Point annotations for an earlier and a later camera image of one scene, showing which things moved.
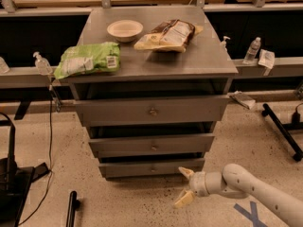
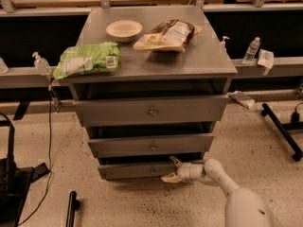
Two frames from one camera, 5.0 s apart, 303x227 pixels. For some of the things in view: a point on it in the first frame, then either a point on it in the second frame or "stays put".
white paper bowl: (125, 30) stays put
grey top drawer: (148, 111) stays put
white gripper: (198, 183) -> (184, 171)
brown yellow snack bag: (169, 35) stays put
